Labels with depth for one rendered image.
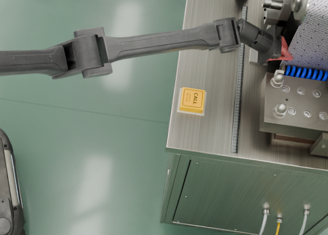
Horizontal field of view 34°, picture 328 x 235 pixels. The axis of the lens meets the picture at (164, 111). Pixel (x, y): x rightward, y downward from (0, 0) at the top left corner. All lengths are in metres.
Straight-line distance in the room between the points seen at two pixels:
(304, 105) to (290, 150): 0.15
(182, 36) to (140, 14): 1.60
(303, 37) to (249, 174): 0.47
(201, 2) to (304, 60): 0.45
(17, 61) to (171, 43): 0.38
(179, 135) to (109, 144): 1.00
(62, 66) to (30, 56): 0.09
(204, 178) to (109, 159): 0.84
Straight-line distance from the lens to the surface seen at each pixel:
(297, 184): 1.74
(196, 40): 1.34
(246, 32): 1.44
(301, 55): 1.55
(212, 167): 1.66
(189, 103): 1.58
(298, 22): 1.43
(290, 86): 1.55
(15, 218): 2.19
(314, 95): 1.56
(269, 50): 1.48
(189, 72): 1.67
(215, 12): 1.81
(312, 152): 1.60
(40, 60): 1.20
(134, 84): 2.67
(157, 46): 1.29
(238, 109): 1.63
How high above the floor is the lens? 2.31
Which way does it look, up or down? 63 degrees down
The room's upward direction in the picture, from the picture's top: 8 degrees clockwise
